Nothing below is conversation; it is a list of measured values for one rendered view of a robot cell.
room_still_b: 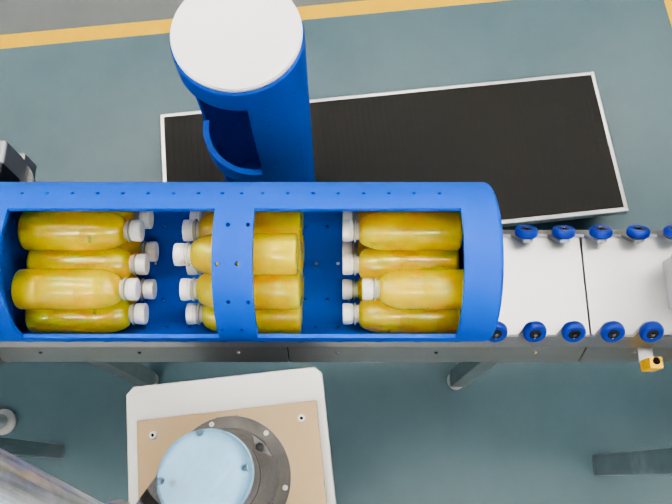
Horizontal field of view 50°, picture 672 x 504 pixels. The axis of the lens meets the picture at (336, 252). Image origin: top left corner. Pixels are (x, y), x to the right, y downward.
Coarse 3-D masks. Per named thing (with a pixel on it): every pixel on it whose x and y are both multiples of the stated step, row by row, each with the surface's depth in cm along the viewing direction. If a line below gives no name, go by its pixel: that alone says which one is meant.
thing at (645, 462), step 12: (600, 456) 217; (612, 456) 208; (624, 456) 199; (636, 456) 191; (648, 456) 184; (660, 456) 177; (600, 468) 217; (612, 468) 208; (624, 468) 199; (636, 468) 191; (648, 468) 184; (660, 468) 177
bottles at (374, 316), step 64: (64, 256) 129; (128, 256) 131; (384, 256) 129; (448, 256) 129; (64, 320) 128; (128, 320) 130; (192, 320) 130; (256, 320) 128; (384, 320) 128; (448, 320) 128
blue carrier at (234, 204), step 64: (0, 192) 121; (64, 192) 121; (128, 192) 121; (192, 192) 121; (256, 192) 121; (320, 192) 121; (384, 192) 121; (448, 192) 121; (0, 256) 116; (320, 256) 143; (0, 320) 119; (320, 320) 137
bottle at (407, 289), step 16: (400, 272) 125; (416, 272) 124; (432, 272) 124; (448, 272) 124; (384, 288) 124; (400, 288) 123; (416, 288) 123; (432, 288) 123; (448, 288) 123; (384, 304) 126; (400, 304) 124; (416, 304) 124; (432, 304) 124; (448, 304) 124
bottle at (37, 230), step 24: (24, 216) 126; (48, 216) 126; (72, 216) 126; (96, 216) 126; (120, 216) 128; (24, 240) 125; (48, 240) 125; (72, 240) 125; (96, 240) 125; (120, 240) 127
